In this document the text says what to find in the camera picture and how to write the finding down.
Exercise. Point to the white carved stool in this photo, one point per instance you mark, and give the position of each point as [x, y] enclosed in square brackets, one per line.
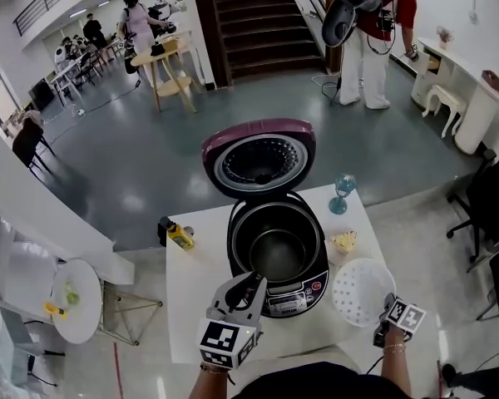
[447, 98]

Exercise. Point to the white power strip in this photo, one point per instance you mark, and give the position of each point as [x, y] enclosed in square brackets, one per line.
[80, 112]

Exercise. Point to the person's left forearm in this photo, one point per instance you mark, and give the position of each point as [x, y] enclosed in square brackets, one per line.
[208, 385]

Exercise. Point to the white long table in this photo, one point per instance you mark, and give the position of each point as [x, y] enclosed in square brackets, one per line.
[66, 73]

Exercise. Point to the dark wooden staircase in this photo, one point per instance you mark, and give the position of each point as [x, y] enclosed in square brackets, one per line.
[266, 27]

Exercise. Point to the white square table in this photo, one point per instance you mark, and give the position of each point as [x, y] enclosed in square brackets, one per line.
[199, 297]

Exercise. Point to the black cabinet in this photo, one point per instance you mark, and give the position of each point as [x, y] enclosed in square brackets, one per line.
[41, 94]

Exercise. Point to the yellow cake slice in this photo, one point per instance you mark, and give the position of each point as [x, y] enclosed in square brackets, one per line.
[344, 241]

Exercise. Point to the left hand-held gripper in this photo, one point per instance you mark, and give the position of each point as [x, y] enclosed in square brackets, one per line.
[220, 339]

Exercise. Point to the small yellow bottle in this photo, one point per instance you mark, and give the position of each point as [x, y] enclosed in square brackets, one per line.
[54, 310]

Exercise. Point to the small black object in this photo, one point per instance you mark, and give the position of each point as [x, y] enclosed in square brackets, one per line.
[158, 50]

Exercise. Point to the white curved desk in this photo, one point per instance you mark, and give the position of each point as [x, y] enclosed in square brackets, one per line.
[478, 114]

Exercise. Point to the black office chair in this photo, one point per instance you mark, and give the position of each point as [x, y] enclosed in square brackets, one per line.
[495, 206]

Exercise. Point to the small green bottle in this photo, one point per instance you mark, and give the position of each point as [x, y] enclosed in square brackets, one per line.
[72, 295]

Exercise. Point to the maroon rice cooker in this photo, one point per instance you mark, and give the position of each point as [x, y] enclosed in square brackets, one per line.
[258, 131]

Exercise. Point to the round wooden two-tier table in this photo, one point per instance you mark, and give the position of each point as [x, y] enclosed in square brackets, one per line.
[158, 58]

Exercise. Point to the person's dark shirt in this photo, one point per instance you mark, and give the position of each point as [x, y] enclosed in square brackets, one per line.
[316, 382]

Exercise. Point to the white perforated steamer tray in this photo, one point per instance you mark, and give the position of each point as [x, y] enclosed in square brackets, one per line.
[362, 289]

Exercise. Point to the black bag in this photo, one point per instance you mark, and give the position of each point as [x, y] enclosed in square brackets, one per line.
[163, 239]

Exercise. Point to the yellow box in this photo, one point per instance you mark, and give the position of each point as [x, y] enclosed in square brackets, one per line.
[171, 45]

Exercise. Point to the teal lantern ornament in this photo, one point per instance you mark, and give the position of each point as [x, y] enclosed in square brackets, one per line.
[340, 202]

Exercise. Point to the person's beige trousers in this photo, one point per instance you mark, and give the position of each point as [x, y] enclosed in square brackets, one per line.
[299, 358]

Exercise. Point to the black pot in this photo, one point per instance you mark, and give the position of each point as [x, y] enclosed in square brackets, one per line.
[278, 252]

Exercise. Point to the round white side table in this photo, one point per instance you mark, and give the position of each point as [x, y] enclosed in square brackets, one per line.
[81, 314]

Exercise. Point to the dark chair with jacket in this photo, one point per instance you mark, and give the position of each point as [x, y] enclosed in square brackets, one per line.
[27, 139]

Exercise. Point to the pale blue small table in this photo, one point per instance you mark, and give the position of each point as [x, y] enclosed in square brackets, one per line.
[12, 339]

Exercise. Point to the yellow oil bottle black cap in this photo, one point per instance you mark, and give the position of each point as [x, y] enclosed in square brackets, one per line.
[182, 238]

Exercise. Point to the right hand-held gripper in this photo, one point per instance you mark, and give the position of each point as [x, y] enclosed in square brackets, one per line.
[407, 316]

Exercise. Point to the small potted dried plant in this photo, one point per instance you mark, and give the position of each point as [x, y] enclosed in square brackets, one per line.
[444, 35]

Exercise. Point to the brown box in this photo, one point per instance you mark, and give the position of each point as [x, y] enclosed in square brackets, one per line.
[492, 80]

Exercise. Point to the person's right forearm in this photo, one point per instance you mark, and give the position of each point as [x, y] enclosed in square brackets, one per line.
[395, 372]

